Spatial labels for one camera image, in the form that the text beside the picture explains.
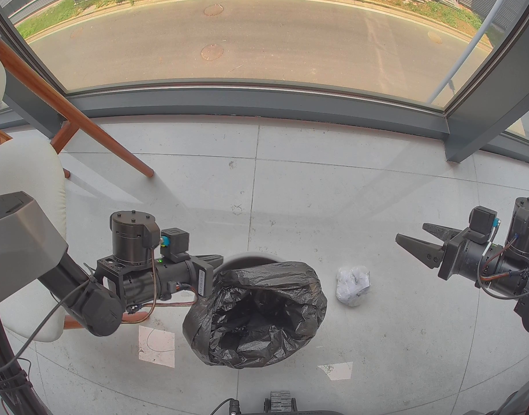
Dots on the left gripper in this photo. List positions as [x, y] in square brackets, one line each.
[178, 276]

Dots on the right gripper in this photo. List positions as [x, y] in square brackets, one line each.
[461, 255]

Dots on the black plastic bag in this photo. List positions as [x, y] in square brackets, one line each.
[269, 314]

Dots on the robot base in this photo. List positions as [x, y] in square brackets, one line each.
[282, 402]

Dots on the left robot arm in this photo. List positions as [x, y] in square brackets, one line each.
[26, 240]

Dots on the white trash bin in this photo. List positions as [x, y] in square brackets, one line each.
[251, 259]

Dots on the crumpled white paper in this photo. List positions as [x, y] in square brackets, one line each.
[353, 285]

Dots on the window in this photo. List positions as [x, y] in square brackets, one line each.
[247, 102]

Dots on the wooden chair with white cushions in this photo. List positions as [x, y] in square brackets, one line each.
[26, 175]

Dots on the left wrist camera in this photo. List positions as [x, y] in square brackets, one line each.
[177, 242]

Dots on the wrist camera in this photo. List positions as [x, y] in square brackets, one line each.
[177, 242]
[483, 223]

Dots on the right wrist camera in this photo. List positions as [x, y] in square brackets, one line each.
[483, 223]

